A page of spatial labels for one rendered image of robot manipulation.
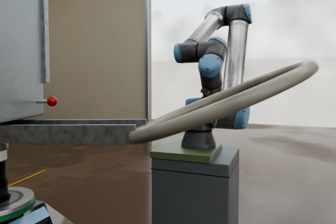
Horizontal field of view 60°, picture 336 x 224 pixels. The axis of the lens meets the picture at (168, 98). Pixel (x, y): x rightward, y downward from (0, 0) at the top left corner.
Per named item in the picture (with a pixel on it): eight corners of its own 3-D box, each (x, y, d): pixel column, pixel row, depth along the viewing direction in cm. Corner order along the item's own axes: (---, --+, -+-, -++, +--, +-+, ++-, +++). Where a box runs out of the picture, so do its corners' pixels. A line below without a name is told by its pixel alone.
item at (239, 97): (99, 166, 55) (93, 151, 55) (154, 126, 103) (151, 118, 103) (366, 63, 46) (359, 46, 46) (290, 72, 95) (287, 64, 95)
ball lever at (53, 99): (31, 106, 90) (31, 96, 90) (37, 105, 93) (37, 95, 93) (54, 106, 89) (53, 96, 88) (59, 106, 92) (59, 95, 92)
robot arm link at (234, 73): (217, 131, 161) (229, 14, 183) (249, 133, 154) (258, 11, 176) (209, 124, 148) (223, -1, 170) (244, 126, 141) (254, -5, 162)
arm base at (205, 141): (185, 141, 173) (185, 125, 173) (217, 143, 168) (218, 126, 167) (177, 148, 155) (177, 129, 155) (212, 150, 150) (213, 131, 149)
